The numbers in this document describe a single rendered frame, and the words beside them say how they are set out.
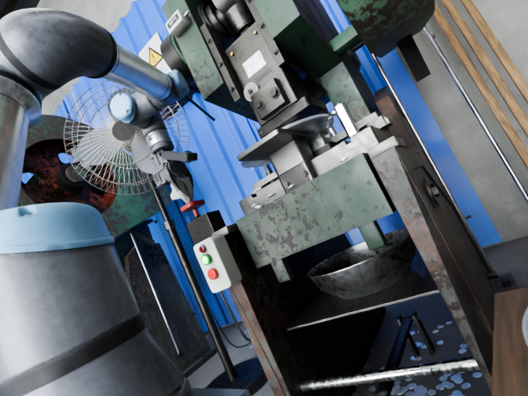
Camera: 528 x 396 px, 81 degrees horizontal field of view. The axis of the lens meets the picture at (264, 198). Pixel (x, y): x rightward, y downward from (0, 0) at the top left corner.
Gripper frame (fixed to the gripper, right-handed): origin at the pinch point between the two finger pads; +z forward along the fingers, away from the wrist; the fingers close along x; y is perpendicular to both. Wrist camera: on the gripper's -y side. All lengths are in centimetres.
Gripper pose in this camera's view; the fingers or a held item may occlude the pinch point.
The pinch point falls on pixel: (190, 199)
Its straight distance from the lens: 98.9
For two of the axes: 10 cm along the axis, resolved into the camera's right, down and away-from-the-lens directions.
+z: 4.2, 9.0, -1.2
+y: -7.5, 4.2, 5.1
